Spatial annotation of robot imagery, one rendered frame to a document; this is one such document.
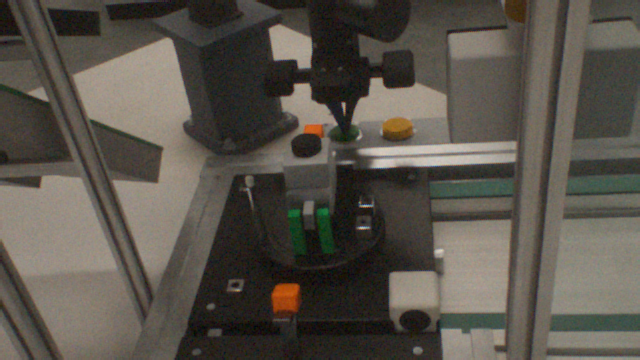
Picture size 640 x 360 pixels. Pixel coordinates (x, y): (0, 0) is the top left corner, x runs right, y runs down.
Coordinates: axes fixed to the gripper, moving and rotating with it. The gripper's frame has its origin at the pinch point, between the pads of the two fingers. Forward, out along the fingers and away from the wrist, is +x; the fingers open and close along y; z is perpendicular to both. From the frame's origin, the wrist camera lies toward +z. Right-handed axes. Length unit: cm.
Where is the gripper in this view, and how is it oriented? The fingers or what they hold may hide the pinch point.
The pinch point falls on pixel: (343, 109)
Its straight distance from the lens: 88.2
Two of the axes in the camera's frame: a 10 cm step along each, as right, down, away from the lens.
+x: 1.3, 8.0, 5.8
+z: -0.8, 5.9, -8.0
